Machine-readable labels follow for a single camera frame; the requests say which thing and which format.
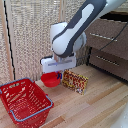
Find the silver drawer handle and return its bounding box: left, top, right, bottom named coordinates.
left=95, top=54, right=121, bottom=67
left=89, top=32, right=119, bottom=43

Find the orange-red plastic bowl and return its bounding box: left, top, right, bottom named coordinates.
left=40, top=71, right=63, bottom=89

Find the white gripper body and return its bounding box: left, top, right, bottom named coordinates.
left=40, top=54, right=77, bottom=75

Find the red shopping basket blue rim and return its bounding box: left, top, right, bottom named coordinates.
left=0, top=77, right=55, bottom=128

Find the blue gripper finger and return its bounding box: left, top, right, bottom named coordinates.
left=57, top=72, right=63, bottom=81

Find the brown drawer cabinet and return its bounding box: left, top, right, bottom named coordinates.
left=83, top=11, right=128, bottom=83

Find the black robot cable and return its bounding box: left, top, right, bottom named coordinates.
left=99, top=23, right=128, bottom=53

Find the yellow red snack box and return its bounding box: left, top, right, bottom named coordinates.
left=61, top=69, right=90, bottom=97

